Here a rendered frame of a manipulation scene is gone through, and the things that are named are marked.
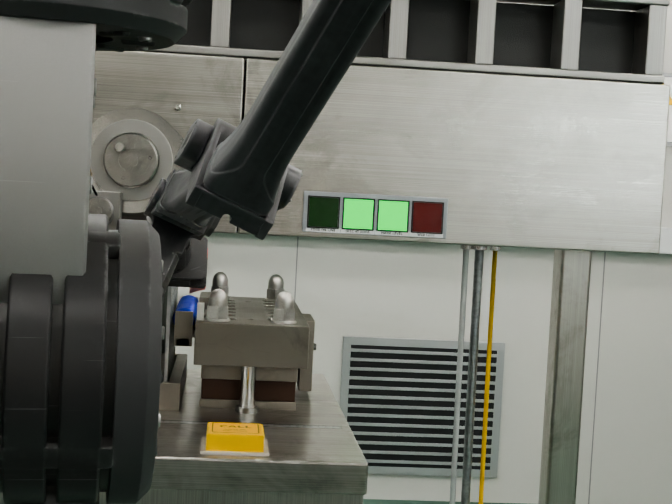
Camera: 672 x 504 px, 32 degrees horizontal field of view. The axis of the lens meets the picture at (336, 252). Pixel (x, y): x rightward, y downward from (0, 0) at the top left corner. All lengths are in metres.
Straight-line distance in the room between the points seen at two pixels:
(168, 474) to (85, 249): 0.89
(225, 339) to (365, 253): 2.74
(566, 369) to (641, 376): 2.40
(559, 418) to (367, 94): 0.73
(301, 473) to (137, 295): 0.89
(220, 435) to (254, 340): 0.25
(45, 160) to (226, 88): 1.47
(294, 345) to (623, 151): 0.76
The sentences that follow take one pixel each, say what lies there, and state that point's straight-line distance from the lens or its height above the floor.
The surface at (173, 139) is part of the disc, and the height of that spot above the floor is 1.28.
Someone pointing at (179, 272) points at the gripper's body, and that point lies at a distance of 1.58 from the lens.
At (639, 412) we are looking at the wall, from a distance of 4.67.
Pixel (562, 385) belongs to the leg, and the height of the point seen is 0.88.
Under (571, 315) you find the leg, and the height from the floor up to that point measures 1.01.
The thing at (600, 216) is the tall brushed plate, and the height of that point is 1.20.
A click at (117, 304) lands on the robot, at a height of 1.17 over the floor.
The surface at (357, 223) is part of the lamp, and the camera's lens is 1.98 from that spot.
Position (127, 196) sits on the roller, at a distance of 1.65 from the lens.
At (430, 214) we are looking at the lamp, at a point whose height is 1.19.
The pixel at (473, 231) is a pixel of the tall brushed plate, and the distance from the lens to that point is 2.02.
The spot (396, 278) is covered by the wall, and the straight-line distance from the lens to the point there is 4.36.
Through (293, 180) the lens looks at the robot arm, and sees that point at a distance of 1.07.
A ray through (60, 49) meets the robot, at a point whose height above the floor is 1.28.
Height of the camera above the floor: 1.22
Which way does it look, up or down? 3 degrees down
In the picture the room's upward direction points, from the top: 3 degrees clockwise
